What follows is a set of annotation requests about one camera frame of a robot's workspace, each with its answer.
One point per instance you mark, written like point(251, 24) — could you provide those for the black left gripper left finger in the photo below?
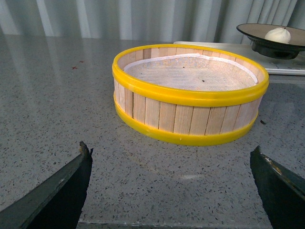
point(57, 202)

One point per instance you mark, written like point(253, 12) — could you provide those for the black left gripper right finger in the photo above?
point(282, 191)

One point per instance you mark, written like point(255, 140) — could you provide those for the brown plate black rim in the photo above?
point(279, 50)

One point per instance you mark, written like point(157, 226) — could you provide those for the white steamed bun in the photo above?
point(281, 35)

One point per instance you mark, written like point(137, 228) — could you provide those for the white bear tray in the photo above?
point(274, 66)

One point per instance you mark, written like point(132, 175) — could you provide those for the wooden steamer basket yellow rims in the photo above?
point(194, 118)

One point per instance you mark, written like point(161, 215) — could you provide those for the white mesh steamer liner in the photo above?
point(193, 72)

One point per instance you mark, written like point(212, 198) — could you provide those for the grey curtain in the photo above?
point(147, 20)

